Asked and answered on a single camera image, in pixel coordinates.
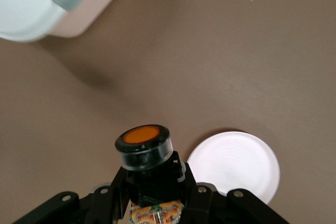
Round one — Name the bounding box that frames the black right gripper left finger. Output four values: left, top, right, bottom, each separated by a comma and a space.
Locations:
14, 167, 132, 224

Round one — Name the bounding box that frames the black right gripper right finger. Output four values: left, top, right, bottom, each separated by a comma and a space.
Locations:
181, 162, 289, 224

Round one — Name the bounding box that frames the pink round plate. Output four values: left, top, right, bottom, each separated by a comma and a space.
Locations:
186, 131, 281, 205

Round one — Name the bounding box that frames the brown table cover sheet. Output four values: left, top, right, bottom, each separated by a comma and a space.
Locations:
0, 0, 336, 224

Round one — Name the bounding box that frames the white lidded storage container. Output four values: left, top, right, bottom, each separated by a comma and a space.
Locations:
0, 0, 131, 42

